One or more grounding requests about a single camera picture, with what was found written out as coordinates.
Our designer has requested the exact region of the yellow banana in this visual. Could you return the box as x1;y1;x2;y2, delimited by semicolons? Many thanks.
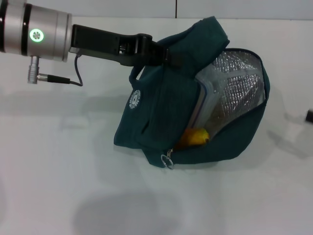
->
175;127;210;150

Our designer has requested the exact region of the left arm cable with connector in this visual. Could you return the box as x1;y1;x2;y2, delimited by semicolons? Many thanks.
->
28;55;84;87

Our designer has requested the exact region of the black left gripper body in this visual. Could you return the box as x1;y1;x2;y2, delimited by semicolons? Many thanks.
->
68;23;154;67

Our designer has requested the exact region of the clear lunch box blue lid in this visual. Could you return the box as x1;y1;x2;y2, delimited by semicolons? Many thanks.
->
194;70;221;130

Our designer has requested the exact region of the dark teal insulated lunch bag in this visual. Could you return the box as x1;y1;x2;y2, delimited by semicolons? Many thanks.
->
113;16;271;169

